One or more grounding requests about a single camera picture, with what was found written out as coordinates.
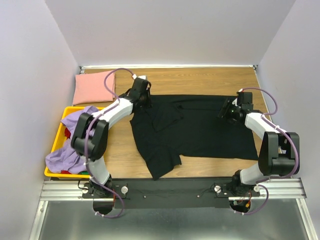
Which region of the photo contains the black t-shirt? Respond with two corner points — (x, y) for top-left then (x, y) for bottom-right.
(130, 95), (258, 180)

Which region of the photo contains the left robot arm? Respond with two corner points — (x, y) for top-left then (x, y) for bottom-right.
(70, 75), (152, 198)

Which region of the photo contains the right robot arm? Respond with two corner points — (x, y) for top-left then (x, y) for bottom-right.
(214, 87), (300, 198)

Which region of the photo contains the pink folded t-shirt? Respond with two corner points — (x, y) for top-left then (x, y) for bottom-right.
(72, 71), (114, 105)

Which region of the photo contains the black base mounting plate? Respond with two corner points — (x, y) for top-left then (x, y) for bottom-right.
(81, 177), (260, 214)

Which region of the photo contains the lavender t-shirt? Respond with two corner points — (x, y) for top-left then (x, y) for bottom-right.
(45, 105), (99, 175)

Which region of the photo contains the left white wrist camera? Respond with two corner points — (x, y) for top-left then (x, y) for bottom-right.
(137, 75), (148, 81)

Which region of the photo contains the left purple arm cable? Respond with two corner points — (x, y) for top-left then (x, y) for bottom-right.
(83, 67), (137, 181)

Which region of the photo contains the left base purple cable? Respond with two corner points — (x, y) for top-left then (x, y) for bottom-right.
(94, 184), (128, 219)

